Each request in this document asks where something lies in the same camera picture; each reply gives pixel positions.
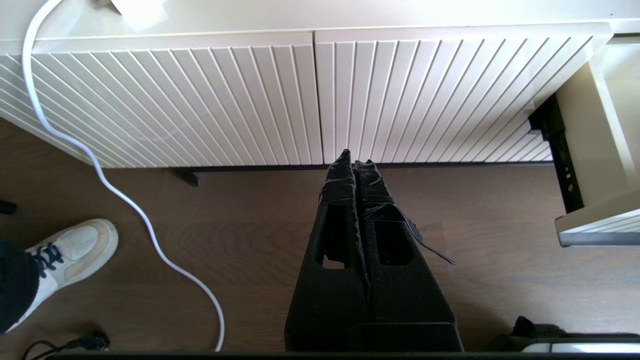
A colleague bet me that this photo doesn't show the white ribbed cabinet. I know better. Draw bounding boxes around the white ribbed cabinet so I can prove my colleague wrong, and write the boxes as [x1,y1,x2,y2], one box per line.
[0,0,640,187]

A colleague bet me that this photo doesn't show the cream ribbed cabinet panel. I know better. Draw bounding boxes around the cream ribbed cabinet panel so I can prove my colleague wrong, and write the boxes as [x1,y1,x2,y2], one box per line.
[0,31,316,169]

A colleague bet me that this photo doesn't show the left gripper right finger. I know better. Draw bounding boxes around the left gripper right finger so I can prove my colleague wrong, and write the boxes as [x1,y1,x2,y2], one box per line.
[352,159,458,326]

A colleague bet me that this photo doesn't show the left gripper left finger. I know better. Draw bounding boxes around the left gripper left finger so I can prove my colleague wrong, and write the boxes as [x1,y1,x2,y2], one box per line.
[284,149,372,352]

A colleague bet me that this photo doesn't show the white charger adapter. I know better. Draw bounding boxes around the white charger adapter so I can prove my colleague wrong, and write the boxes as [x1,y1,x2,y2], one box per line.
[97,0,168,16]

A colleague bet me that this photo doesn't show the thick white power cable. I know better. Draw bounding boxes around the thick white power cable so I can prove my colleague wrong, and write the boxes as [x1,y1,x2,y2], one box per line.
[20,0,226,352]

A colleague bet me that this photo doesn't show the dark trouser leg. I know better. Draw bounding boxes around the dark trouser leg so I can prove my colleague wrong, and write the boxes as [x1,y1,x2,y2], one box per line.
[0,240,40,335]

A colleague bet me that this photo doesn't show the black cable with plug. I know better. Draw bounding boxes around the black cable with plug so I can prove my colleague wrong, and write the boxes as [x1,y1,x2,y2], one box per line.
[22,330,112,359]

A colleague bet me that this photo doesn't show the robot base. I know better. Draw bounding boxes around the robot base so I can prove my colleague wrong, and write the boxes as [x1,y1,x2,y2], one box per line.
[492,315,640,354]

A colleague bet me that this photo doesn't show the cream drawer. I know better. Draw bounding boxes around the cream drawer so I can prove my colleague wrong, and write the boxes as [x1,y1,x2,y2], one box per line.
[554,35,640,248]

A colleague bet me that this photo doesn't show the white sneaker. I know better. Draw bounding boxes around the white sneaker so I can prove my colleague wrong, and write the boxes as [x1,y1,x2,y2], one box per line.
[6,218,120,332]

